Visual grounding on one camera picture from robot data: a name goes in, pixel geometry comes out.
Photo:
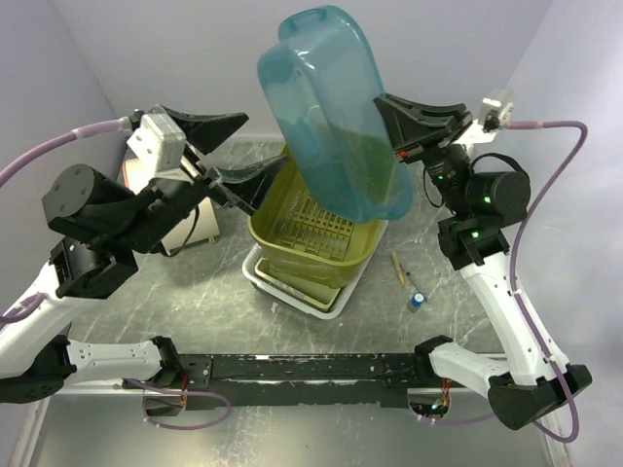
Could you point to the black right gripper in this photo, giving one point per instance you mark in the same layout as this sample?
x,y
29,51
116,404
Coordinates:
x,y
405,119

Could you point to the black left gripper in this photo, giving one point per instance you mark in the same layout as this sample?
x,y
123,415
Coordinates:
x,y
245,188

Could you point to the translucent blue plastic container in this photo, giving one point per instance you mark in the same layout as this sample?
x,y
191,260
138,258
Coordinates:
x,y
320,80

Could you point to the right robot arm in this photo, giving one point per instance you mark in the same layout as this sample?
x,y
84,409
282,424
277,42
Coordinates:
x,y
535,378

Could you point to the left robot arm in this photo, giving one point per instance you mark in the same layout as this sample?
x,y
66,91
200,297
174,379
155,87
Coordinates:
x,y
103,226

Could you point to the beige cylindrical roll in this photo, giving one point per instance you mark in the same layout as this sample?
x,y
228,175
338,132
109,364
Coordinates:
x,y
199,226

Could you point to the olive green plastic tub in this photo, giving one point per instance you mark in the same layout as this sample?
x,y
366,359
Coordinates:
x,y
300,238

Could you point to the white plastic tray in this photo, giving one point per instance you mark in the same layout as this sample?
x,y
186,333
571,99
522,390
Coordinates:
x,y
308,297

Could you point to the yellow pencil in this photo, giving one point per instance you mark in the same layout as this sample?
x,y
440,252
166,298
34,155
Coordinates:
x,y
398,268

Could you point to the clear syringe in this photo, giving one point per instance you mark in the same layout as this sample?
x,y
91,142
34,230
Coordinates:
x,y
412,280

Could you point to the small blue capped vial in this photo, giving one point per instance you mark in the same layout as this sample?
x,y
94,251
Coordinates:
x,y
416,301

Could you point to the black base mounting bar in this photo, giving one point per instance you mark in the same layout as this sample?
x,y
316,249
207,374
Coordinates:
x,y
208,381

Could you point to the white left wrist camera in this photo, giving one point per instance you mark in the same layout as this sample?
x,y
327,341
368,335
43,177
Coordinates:
x,y
159,144

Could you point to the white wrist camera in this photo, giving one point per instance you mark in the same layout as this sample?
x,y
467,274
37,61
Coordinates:
x,y
159,144
495,110

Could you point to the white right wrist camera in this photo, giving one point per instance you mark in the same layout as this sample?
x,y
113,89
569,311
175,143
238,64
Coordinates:
x,y
495,110

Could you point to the aluminium front frame rail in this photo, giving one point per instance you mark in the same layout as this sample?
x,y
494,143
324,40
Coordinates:
x,y
100,424

